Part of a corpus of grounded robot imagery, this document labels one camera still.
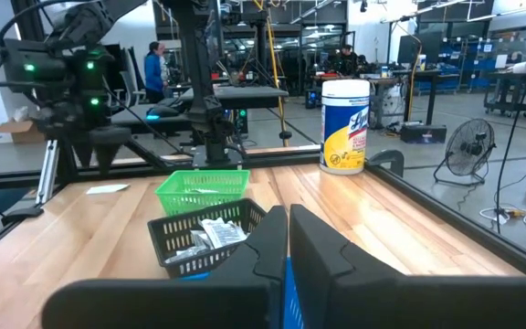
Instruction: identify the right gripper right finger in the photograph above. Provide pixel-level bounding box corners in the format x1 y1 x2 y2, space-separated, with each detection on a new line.
289 203 526 329

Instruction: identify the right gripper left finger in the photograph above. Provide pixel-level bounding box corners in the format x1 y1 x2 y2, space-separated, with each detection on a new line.
42 204 289 329

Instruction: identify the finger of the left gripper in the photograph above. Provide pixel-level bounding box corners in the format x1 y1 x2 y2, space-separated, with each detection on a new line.
94 141 123 176
71 143 96 169

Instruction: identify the small silver foil packet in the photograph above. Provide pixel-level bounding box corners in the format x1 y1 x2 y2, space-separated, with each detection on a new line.
164 230 214 265

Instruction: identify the silver aluminium bar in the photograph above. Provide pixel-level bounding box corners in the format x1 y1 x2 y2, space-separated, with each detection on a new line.
35 139 60 206

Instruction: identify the black office chair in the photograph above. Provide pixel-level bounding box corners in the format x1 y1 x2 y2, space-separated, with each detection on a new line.
106 43 148 110

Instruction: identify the blue plastic basket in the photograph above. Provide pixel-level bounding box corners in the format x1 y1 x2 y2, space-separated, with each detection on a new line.
180 258 305 329

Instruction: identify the brown cardboard box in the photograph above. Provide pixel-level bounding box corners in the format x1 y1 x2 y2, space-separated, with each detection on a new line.
0 118 47 145

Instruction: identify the person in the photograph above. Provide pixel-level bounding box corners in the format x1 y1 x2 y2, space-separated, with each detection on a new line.
333 44 361 78
143 40 169 104

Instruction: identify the green plastic basket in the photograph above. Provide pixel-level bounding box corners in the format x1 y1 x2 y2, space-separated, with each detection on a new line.
153 169 251 217

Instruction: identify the black plastic basket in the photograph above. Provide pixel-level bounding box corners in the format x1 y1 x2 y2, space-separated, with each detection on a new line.
147 197 268 280

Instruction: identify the black corner clamp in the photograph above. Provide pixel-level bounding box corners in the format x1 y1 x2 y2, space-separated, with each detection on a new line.
366 149 405 178

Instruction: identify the small computer tower green light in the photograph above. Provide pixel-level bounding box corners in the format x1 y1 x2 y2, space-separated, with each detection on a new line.
233 107 250 137

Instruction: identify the black desk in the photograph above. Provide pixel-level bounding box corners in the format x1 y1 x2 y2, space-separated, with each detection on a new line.
110 85 289 138

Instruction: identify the white wipes canister blue label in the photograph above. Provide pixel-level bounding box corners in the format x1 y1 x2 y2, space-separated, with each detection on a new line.
319 79 372 176

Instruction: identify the black floor case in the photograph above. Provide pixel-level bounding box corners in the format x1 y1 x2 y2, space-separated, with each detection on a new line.
399 123 447 145

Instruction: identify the black floor fan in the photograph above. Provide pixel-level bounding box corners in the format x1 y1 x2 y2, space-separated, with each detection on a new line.
433 118 498 187

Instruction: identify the cluttered black work table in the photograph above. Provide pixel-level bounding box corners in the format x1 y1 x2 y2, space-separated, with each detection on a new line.
366 67 442 128

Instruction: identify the blue storage shelving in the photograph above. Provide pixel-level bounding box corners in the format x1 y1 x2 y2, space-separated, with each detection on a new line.
436 38 498 93

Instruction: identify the black rolling table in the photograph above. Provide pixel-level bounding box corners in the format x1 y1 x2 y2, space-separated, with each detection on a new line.
483 68 526 119

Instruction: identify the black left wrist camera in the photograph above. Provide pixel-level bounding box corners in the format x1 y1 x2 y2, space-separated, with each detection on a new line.
1 38 70 84

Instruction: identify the left wrist cable loop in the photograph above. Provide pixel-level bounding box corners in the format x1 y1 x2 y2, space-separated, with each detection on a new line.
0 0 86 82

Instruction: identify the black aluminium table frame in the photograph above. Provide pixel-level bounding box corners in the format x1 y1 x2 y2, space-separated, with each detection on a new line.
0 144 526 276

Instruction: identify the yellow cable with black knob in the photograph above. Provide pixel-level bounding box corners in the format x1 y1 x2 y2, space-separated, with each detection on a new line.
253 0 293 147

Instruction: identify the thin black cable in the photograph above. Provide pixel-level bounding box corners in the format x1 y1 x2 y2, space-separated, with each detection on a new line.
494 8 526 235

